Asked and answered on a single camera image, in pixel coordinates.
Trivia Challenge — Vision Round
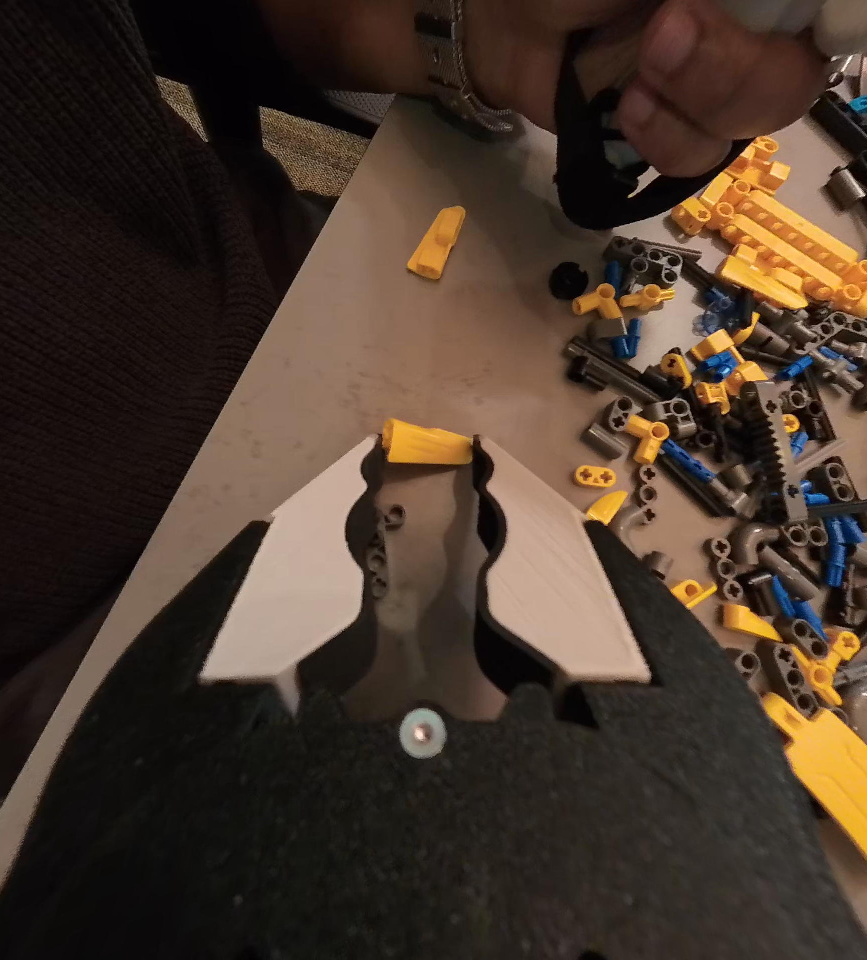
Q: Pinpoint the yellow ribbed toy connector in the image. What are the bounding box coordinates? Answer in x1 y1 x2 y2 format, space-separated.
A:
381 418 476 466

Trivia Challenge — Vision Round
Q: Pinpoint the yellow wedge toy piece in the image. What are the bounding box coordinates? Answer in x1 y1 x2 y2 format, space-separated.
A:
406 205 468 282

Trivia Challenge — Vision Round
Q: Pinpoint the grey angled toy beam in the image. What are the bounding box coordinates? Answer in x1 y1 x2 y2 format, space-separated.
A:
368 504 408 601

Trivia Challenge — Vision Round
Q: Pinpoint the person's left forearm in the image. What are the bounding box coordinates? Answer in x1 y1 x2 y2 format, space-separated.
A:
257 0 435 102

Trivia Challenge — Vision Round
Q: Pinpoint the large yellow curved toy panel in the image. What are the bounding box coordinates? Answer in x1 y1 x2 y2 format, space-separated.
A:
762 690 867 905

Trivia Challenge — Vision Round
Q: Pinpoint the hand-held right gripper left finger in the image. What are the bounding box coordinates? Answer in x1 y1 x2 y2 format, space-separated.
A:
198 435 386 715

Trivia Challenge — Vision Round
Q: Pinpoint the pile of yellow blue toy pieces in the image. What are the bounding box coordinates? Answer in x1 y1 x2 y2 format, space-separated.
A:
564 75 867 751

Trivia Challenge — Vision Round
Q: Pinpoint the dark knitted sweater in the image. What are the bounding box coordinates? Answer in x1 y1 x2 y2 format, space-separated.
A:
0 0 337 811

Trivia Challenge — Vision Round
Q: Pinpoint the yellow toy beam assembly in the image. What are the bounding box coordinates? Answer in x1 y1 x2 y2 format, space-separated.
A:
669 135 867 320

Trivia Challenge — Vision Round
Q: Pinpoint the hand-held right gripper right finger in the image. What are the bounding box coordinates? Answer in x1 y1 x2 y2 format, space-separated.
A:
473 433 654 690

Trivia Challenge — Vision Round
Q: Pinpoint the person's left hand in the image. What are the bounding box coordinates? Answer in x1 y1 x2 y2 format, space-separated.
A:
471 0 832 179

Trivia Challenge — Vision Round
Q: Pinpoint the metal mesh wristwatch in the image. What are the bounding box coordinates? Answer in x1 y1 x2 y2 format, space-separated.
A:
412 0 519 138

